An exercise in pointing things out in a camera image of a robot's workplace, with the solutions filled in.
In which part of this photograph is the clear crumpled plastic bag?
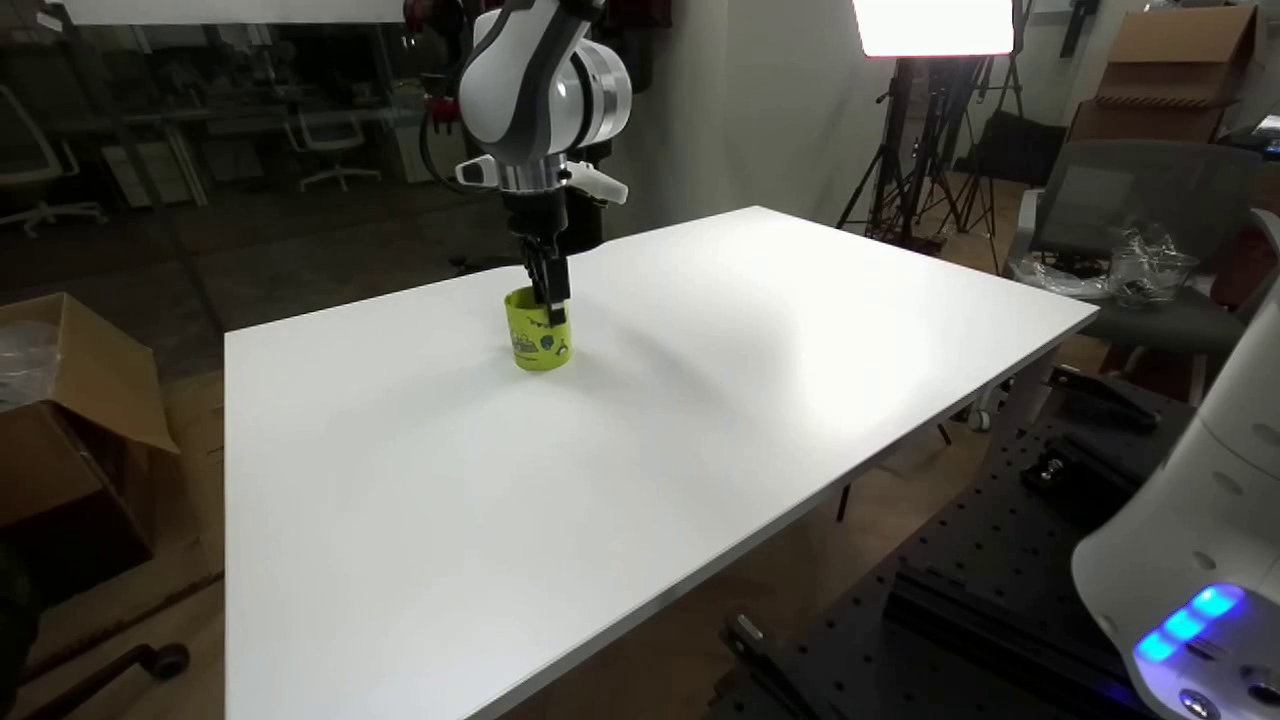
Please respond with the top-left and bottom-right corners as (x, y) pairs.
(1008, 221), (1211, 310)

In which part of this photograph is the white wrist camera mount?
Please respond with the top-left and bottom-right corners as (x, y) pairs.
(454, 150), (633, 209)

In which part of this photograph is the grey office chair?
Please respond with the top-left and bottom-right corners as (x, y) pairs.
(1029, 138), (1280, 404)

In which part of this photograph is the black perforated breadboard base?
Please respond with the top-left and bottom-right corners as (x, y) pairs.
(700, 364), (1211, 720)

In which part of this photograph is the brown cardboard box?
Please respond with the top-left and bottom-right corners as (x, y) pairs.
(0, 288), (183, 592)
(1070, 4), (1265, 152)

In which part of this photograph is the white softbox light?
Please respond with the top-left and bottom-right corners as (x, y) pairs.
(847, 0), (1022, 59)

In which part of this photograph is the green printed cup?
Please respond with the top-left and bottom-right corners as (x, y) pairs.
(501, 285), (580, 379)

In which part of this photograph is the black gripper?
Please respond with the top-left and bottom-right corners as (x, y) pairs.
(508, 184), (580, 333)

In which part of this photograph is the black light tripod stand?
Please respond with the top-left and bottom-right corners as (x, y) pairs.
(834, 52), (1001, 262)

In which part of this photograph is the black caster wheel bar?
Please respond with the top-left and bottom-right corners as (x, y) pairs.
(21, 638), (198, 720)

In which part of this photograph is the white swivel chair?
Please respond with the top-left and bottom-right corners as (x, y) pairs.
(284, 106), (391, 199)

